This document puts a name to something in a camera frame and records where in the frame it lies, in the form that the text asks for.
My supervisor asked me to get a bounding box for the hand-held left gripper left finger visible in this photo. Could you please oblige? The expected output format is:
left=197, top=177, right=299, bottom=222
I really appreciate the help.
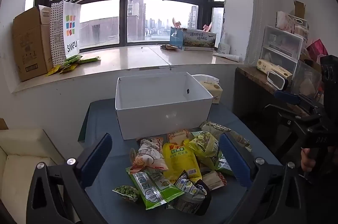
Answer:
left=26, top=133, right=113, bottom=224

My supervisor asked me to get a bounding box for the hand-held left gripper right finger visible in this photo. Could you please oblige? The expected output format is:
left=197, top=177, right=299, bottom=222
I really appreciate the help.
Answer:
left=219, top=132, right=315, bottom=224

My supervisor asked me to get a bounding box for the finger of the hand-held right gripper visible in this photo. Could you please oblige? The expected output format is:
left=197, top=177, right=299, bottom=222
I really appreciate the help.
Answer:
left=263, top=104, right=321, bottom=135
left=274, top=90, right=324, bottom=114

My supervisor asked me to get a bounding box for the green white snack packet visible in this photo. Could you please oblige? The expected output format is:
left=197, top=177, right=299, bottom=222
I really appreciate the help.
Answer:
left=216, top=152, right=235, bottom=177

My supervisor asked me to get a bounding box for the light green snack packet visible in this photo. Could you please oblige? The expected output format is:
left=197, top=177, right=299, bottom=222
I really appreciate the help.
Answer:
left=188, top=131, right=222, bottom=171

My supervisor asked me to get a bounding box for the beige green snack packet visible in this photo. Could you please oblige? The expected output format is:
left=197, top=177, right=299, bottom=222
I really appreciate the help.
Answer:
left=199, top=121, right=252, bottom=153

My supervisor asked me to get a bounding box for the small green pea packet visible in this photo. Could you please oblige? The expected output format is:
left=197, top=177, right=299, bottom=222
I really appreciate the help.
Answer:
left=112, top=185, right=141, bottom=204

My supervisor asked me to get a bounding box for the white orange cartoon snack packet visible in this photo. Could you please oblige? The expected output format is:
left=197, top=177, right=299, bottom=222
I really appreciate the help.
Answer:
left=129, top=137, right=169, bottom=174

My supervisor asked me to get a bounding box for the blue white snack packet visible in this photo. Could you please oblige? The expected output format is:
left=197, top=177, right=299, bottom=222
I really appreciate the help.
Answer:
left=174, top=171, right=208, bottom=196

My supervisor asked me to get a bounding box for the yellow snack packet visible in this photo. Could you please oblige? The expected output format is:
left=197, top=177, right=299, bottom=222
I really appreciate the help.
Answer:
left=162, top=139, right=203, bottom=184

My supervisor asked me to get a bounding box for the black snack packet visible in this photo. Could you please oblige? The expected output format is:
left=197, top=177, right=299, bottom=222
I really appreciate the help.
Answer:
left=166, top=179, right=212, bottom=216

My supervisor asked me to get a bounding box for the large green pea packet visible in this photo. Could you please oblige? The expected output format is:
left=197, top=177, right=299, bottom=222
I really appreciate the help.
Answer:
left=125, top=166, right=186, bottom=211

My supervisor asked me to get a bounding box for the white cardboard box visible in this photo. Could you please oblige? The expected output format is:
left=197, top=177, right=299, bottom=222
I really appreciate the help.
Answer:
left=115, top=71, right=214, bottom=140

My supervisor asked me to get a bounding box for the person's right hand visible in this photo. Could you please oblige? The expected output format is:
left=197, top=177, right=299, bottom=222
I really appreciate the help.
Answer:
left=300, top=147, right=314, bottom=173

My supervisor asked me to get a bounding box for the white rectangular container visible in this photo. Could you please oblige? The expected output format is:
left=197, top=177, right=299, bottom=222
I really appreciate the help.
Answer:
left=266, top=70, right=289, bottom=90

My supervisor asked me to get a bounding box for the clear plastic bag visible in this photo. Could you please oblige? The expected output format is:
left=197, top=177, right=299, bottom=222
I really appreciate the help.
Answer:
left=291, top=60, right=324, bottom=99

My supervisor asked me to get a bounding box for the cream tissue pack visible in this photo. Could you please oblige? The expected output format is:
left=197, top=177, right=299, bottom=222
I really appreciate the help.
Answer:
left=257, top=59, right=293, bottom=80

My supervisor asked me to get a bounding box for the dark wooden side desk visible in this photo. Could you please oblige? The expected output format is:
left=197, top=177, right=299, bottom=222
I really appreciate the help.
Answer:
left=233, top=66, right=326, bottom=161

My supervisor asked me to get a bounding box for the clear plastic drawer unit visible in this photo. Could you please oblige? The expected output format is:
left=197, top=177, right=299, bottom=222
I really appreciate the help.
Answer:
left=261, top=25, right=305, bottom=74

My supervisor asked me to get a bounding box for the white tube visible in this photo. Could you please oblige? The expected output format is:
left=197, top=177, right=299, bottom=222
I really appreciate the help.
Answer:
left=212, top=52, right=241, bottom=63

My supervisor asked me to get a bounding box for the white sofa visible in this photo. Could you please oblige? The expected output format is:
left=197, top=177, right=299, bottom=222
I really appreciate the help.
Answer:
left=0, top=128, right=66, bottom=224

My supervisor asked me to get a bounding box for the yellow tissue pack in plastic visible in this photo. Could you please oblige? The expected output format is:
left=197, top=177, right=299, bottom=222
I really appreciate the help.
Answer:
left=191, top=74, right=224, bottom=104

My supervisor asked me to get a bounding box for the pink patterned box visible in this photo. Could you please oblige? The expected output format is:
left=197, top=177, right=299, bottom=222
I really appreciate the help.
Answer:
left=276, top=11, right=309, bottom=36

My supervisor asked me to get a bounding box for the small open cardboard box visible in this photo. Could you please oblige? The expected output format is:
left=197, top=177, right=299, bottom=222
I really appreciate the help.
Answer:
left=294, top=0, right=306, bottom=20

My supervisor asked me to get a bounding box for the pile of green yellow sachets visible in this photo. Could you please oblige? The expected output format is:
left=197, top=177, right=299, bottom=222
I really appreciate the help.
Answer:
left=45, top=54, right=101, bottom=78

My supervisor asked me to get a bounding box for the blue paper bag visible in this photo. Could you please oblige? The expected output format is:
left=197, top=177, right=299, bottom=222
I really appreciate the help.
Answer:
left=170, top=26, right=186, bottom=49

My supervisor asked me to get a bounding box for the brown packet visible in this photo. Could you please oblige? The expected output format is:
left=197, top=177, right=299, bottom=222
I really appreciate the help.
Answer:
left=160, top=44, right=180, bottom=52

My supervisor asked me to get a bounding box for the white dotted shopping bag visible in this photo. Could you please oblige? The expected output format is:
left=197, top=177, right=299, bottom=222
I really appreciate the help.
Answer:
left=50, top=0, right=85, bottom=67

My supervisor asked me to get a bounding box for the brown cardboard carton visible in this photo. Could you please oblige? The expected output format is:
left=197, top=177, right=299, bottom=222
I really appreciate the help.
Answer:
left=13, top=5, right=54, bottom=82

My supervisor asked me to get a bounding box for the pink toy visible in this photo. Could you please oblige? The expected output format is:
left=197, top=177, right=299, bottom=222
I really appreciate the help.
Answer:
left=172, top=17, right=213, bottom=32

